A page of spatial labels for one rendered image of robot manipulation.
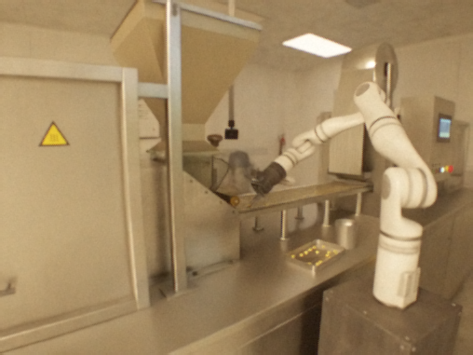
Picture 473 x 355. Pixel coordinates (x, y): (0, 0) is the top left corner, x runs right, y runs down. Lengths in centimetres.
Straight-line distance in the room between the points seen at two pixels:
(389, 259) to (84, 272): 68
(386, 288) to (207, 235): 49
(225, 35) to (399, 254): 69
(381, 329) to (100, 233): 64
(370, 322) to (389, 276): 12
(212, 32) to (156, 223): 52
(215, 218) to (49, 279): 45
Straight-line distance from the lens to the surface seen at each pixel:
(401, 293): 76
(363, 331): 75
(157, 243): 77
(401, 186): 67
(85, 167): 63
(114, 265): 69
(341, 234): 106
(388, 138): 81
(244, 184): 495
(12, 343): 71
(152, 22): 72
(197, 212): 80
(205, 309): 70
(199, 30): 77
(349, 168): 149
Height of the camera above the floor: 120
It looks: 8 degrees down
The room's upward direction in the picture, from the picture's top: straight up
